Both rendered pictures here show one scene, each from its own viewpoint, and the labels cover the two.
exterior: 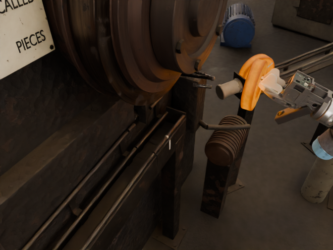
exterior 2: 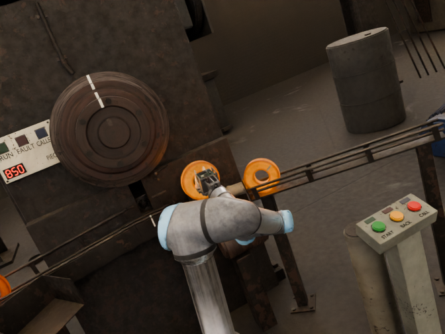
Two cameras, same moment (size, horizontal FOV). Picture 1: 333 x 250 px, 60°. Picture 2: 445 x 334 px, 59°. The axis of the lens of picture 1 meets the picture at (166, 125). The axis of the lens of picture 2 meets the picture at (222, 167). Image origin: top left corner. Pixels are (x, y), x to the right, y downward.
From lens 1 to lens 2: 1.44 m
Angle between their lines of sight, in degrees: 46
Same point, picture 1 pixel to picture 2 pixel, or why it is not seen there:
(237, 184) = (308, 306)
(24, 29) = (49, 151)
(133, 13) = (68, 141)
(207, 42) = (133, 150)
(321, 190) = (375, 325)
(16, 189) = (42, 219)
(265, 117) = not seen: hidden behind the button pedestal
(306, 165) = not seen: hidden behind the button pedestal
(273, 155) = not seen: hidden behind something
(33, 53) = (55, 160)
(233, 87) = (236, 187)
